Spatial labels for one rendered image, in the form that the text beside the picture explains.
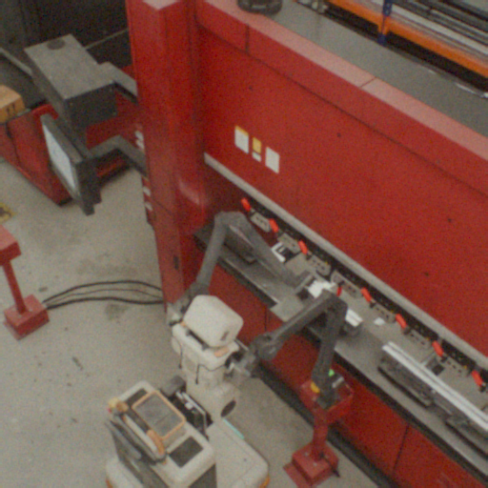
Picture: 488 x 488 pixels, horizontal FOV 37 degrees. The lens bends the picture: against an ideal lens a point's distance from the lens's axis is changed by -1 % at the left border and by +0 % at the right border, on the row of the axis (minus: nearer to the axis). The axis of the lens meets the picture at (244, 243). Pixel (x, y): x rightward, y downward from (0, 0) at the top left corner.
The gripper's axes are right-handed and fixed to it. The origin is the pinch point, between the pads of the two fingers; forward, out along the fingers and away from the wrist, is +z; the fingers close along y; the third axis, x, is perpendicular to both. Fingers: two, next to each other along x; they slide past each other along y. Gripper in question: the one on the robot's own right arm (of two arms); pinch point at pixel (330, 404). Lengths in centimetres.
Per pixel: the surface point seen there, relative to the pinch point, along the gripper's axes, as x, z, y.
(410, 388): -22.2, -8.0, 31.9
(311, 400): 6.3, -3.4, -6.0
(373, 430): -13.7, 29.6, 12.4
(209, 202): 126, -26, 23
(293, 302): 44, -23, 17
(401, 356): -9.6, -12.8, 38.8
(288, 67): 66, -138, 57
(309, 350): 32.9, 7.2, 12.7
